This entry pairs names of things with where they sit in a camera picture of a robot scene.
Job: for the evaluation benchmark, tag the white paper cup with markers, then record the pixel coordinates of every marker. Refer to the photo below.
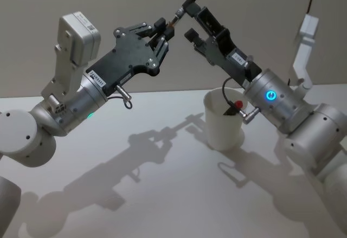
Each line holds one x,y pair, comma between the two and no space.
219,129

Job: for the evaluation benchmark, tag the white table cloth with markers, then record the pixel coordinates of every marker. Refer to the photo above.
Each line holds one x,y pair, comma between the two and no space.
162,194

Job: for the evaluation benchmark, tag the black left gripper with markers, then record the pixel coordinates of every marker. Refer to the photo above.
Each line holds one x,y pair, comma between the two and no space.
130,53

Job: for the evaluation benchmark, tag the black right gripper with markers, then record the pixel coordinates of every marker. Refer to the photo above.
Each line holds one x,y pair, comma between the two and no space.
223,45

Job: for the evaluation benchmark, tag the black marker with red cap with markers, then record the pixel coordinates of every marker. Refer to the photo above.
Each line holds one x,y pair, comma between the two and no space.
238,104

